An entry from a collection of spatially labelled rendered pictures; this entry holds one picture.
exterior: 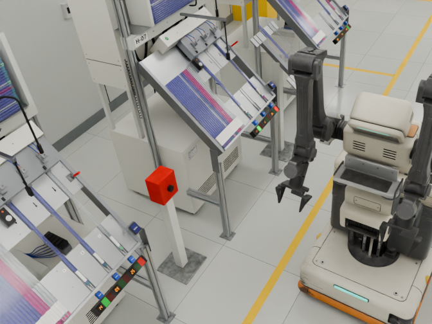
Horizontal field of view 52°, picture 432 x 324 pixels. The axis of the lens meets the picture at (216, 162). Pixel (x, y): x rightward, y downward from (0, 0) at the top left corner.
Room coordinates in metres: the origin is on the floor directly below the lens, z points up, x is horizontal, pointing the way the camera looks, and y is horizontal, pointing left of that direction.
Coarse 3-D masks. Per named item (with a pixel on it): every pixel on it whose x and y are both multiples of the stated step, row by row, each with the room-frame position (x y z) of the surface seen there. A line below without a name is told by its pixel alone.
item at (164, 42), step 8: (184, 24) 2.69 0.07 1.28; (192, 24) 2.72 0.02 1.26; (200, 24) 2.76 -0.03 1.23; (168, 32) 2.58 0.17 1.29; (176, 32) 2.61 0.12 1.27; (184, 32) 2.64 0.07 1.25; (160, 40) 2.51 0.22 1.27; (168, 40) 2.53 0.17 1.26; (176, 40) 2.55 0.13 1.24; (152, 48) 2.56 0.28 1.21; (160, 48) 2.52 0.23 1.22; (168, 48) 2.53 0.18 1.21
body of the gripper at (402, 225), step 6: (414, 216) 1.03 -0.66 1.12; (390, 222) 1.05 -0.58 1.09; (396, 222) 1.04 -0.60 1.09; (402, 222) 1.02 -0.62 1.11; (408, 222) 1.02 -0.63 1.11; (396, 228) 1.02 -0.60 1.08; (402, 228) 1.01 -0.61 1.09; (408, 228) 1.01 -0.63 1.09; (414, 228) 1.02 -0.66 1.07; (414, 234) 0.98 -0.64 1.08
